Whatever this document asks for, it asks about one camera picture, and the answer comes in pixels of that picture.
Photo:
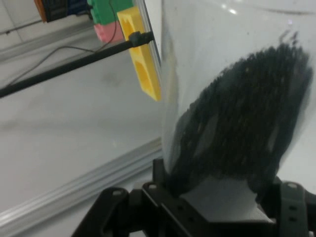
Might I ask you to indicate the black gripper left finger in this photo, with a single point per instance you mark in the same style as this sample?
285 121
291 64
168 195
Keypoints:
153 205

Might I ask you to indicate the dark crate with orange edge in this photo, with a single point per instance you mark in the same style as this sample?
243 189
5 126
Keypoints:
53 10

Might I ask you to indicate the green plastic block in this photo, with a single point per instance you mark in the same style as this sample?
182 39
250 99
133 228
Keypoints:
106 12

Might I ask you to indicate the pink plastic block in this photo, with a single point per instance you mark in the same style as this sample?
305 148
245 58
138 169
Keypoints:
106 32

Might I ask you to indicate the black clamp pole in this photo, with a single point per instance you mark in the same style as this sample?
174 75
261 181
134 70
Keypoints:
61 67

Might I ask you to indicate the aluminium frame rail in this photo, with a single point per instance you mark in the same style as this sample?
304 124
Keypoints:
144 17

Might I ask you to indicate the clear plastic jar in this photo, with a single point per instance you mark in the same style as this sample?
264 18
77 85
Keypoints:
209 37

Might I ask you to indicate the yellow plastic block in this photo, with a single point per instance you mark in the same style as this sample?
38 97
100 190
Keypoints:
145 74

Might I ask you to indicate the black granules pile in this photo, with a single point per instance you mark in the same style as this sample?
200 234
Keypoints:
247 111

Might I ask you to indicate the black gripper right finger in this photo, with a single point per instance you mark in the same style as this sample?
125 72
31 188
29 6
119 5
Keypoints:
293 202

